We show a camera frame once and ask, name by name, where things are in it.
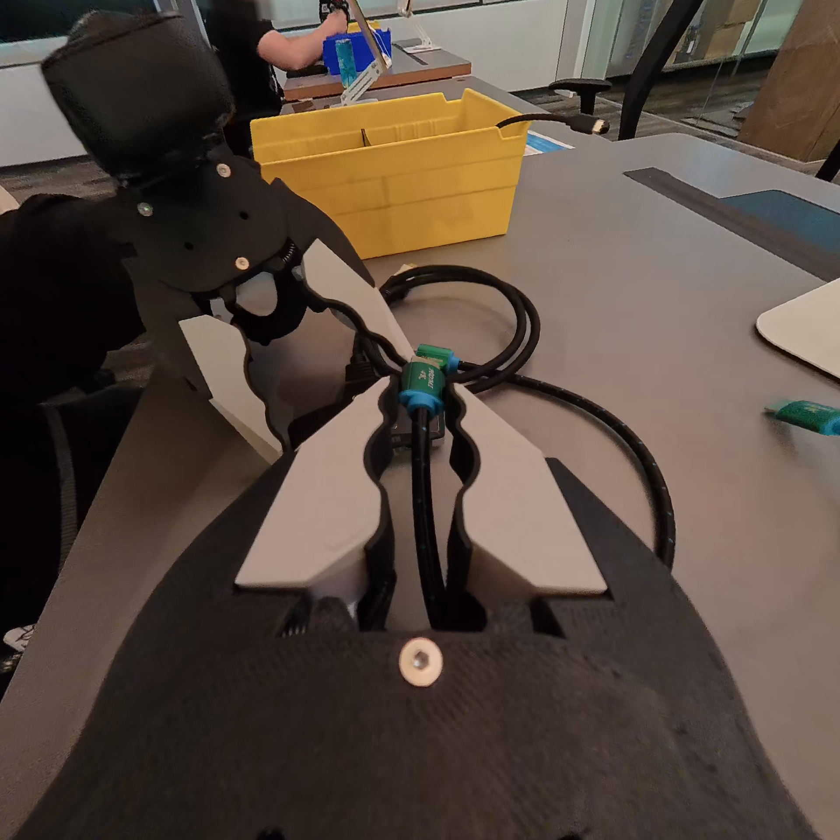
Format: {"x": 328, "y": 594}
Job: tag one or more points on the dark wood-edged table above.
{"x": 433, "y": 65}

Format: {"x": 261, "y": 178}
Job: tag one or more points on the person's left hand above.
{"x": 65, "y": 282}

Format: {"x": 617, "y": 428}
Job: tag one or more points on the stacked cardboard boxes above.
{"x": 722, "y": 33}

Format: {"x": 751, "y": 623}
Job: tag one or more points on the brown wooden panel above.
{"x": 800, "y": 79}

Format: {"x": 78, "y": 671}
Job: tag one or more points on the blue white paper sheet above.
{"x": 548, "y": 144}

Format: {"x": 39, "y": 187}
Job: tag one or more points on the blue plastic bin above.
{"x": 374, "y": 56}

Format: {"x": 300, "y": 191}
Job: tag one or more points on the person's black pants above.
{"x": 39, "y": 492}

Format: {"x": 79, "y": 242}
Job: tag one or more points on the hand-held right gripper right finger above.
{"x": 525, "y": 525}

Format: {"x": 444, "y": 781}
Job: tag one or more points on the white stand with clear arms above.
{"x": 367, "y": 79}

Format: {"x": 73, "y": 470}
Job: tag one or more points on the black office chair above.
{"x": 581, "y": 86}

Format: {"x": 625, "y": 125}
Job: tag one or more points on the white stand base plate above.
{"x": 807, "y": 328}

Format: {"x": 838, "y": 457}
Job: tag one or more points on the yellow plastic bin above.
{"x": 426, "y": 197}

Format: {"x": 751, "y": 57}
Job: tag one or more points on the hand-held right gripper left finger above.
{"x": 315, "y": 518}

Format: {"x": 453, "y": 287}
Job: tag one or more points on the white shoe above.
{"x": 19, "y": 638}

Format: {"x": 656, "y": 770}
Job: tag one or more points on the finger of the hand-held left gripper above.
{"x": 348, "y": 282}
{"x": 220, "y": 374}

